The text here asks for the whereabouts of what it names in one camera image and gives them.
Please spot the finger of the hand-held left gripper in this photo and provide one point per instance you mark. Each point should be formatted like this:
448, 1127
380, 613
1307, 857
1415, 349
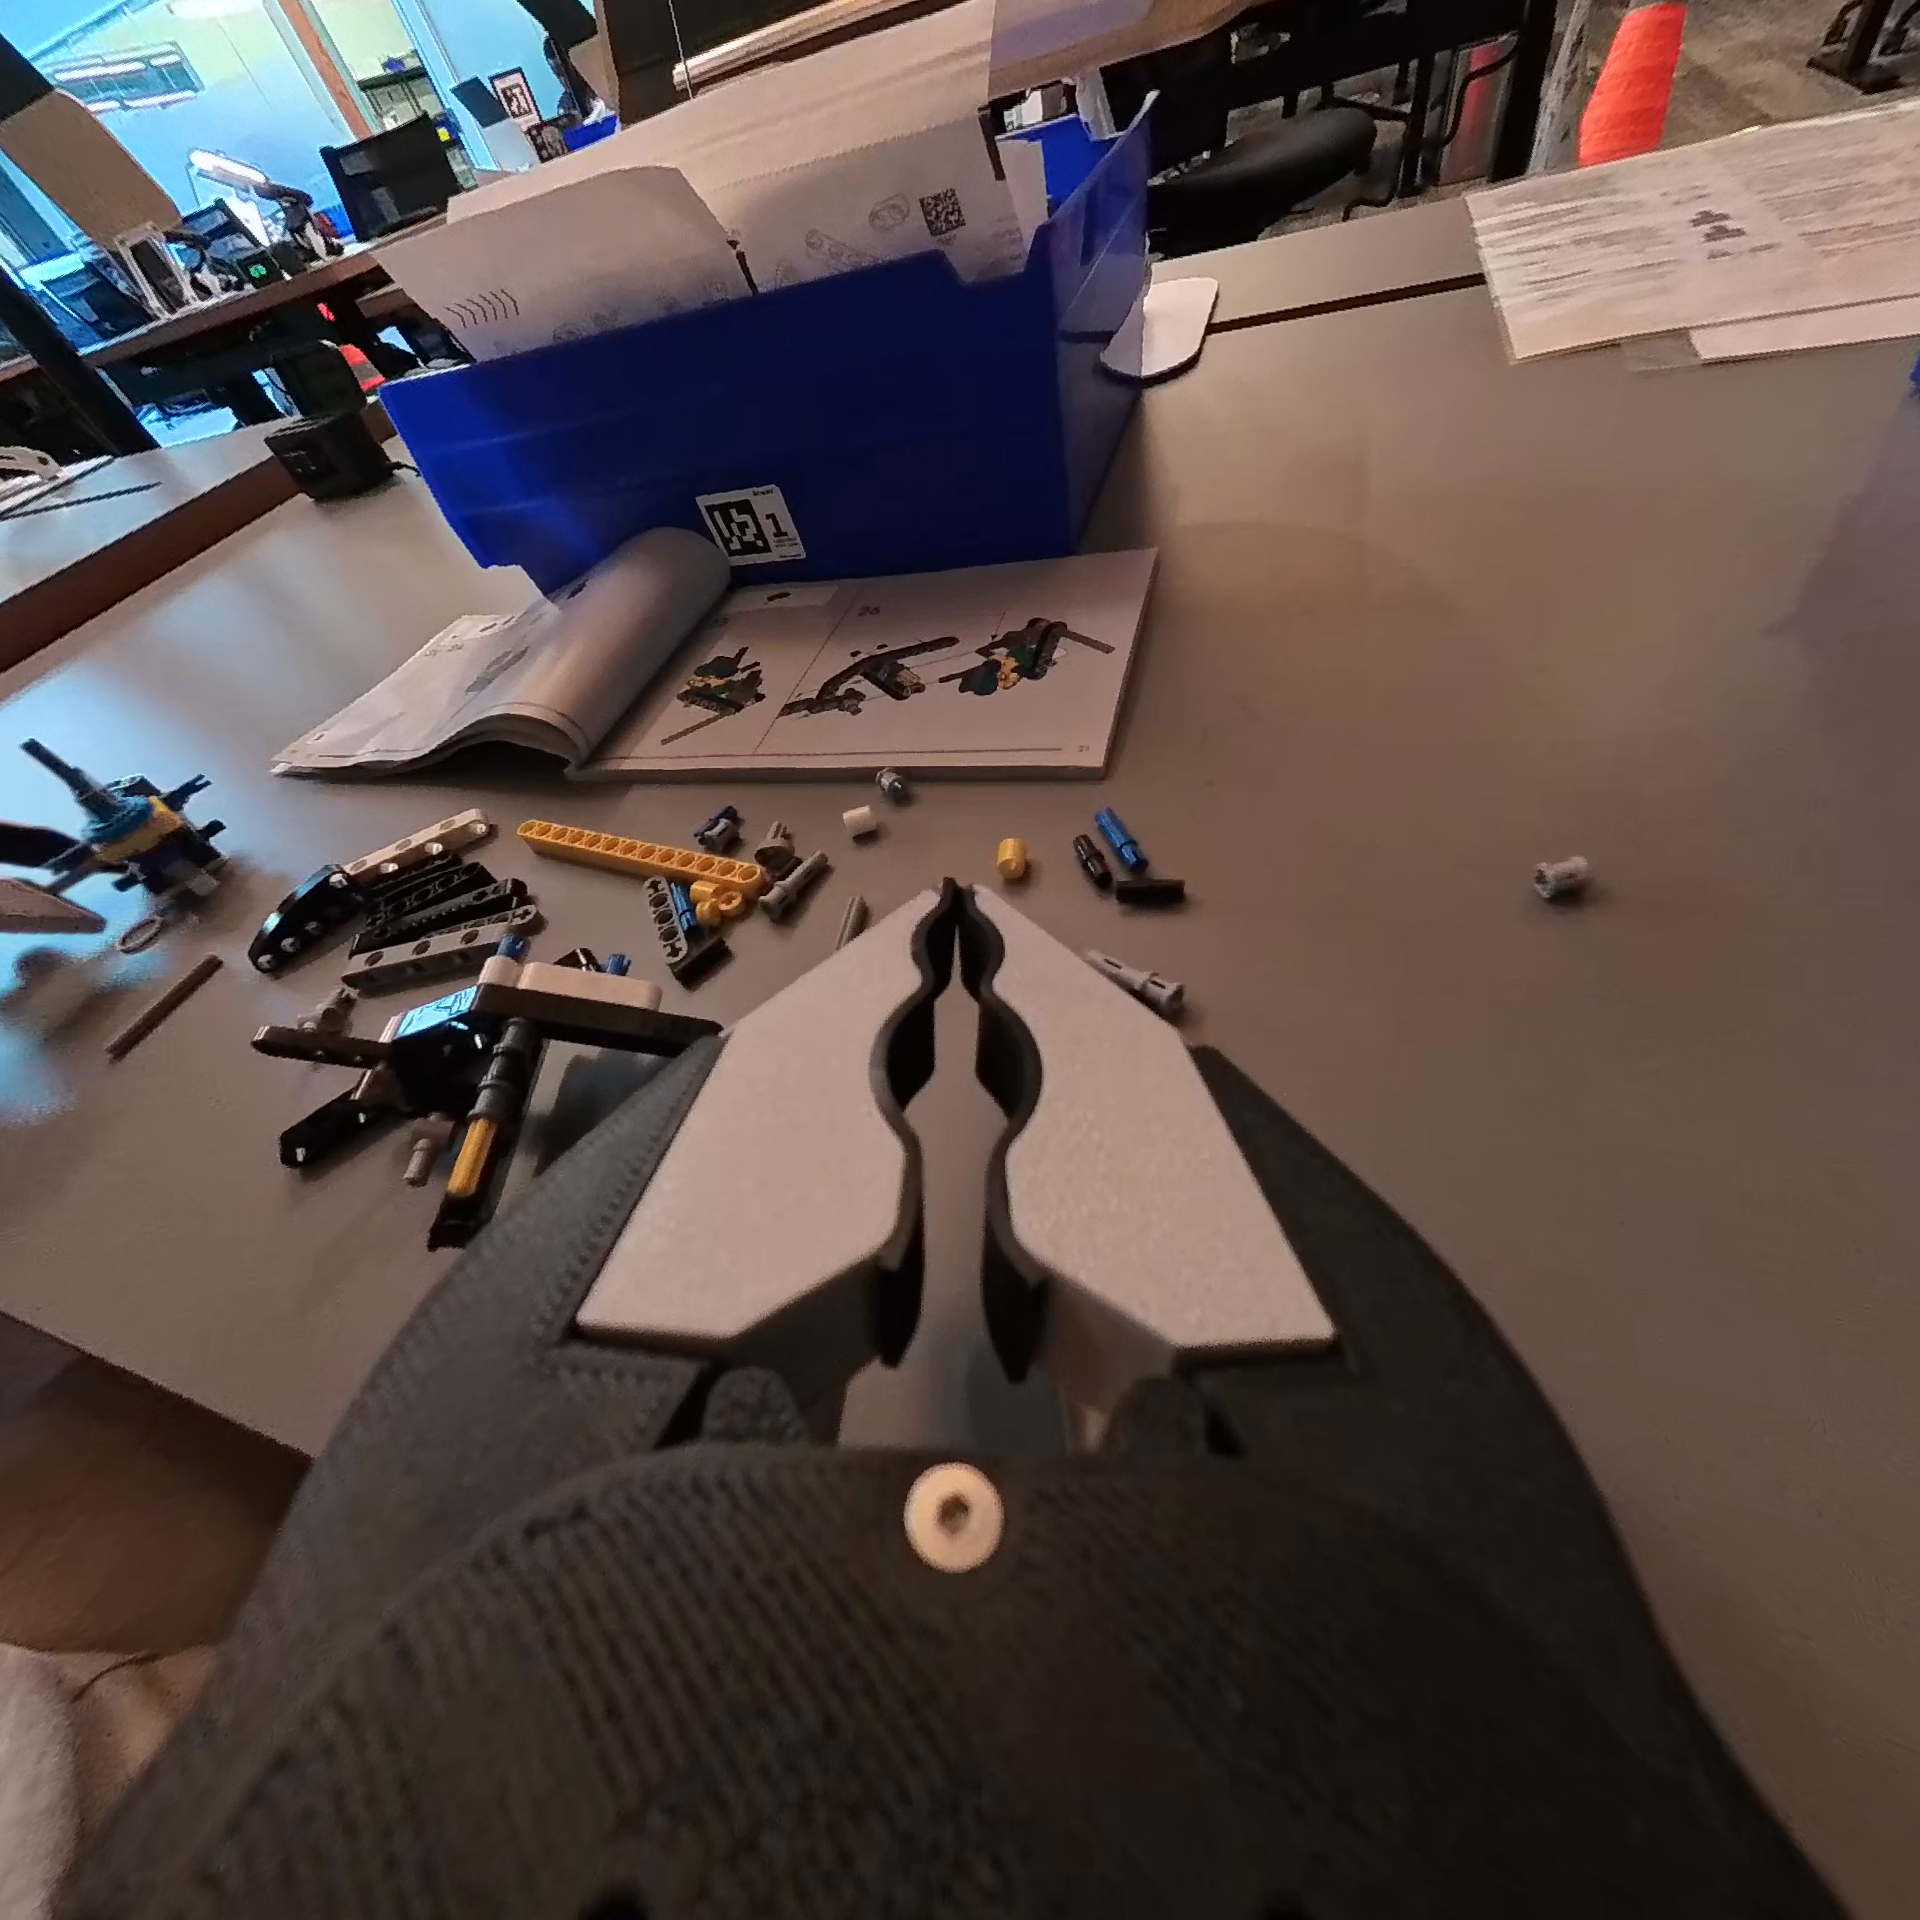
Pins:
44, 908
38, 850

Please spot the black power box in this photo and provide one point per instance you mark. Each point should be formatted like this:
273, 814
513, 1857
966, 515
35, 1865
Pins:
327, 457

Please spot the small grey lego axle pin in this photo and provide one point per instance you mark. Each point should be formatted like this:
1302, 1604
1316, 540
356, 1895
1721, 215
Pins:
851, 919

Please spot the black lego pin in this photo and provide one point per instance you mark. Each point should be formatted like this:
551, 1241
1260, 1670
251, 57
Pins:
1093, 860

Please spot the white printed paper bag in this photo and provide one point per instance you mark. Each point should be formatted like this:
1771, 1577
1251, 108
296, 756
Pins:
571, 265
870, 196

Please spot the grey blue lego beam assembly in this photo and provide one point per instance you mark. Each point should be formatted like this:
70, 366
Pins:
681, 922

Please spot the lego gear assembly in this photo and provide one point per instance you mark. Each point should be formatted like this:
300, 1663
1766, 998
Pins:
135, 839

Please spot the short black lego piece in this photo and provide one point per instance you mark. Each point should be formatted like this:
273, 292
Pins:
1148, 893

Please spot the blue plastic bin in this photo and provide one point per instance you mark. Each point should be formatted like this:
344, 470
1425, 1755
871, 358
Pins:
781, 405

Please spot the blue lego pin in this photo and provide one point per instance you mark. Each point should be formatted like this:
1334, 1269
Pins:
717, 831
1121, 837

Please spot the printed paper sheets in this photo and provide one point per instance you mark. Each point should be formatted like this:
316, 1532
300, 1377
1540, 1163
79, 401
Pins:
1694, 226

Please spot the black white lego subassembly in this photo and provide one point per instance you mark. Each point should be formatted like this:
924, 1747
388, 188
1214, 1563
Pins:
579, 1003

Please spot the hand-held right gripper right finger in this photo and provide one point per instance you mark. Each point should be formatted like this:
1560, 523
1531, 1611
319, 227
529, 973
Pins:
1155, 1202

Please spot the lego instruction booklet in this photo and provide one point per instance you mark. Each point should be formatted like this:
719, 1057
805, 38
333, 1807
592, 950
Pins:
931, 676

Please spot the person's pale garment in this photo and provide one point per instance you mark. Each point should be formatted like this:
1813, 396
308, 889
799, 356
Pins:
60, 1799

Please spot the white oval stand base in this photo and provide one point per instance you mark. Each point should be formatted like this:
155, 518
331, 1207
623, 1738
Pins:
1163, 327

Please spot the long black lego beam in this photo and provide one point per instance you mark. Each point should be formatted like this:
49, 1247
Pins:
324, 1045

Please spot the light grey lego connector pin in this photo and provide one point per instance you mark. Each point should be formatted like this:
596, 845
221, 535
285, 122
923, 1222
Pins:
1136, 979

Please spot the orange traffic cone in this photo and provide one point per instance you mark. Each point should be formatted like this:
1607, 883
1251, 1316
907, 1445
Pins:
1633, 83

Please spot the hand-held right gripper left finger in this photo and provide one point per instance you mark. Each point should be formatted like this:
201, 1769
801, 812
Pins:
751, 1186

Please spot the white lego beam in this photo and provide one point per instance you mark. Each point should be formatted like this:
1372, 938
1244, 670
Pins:
422, 845

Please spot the light grey lego beam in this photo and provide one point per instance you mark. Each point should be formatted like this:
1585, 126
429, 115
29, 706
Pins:
435, 963

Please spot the black computer monitor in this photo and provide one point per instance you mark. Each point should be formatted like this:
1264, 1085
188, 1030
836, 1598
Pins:
388, 177

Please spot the black office chair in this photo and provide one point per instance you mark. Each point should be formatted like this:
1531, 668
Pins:
1277, 158

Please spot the dark brown axle rod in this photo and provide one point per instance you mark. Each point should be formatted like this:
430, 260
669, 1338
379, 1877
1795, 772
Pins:
165, 1005

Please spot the long yellow lego beam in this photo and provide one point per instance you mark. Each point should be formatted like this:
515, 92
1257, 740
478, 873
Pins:
646, 859

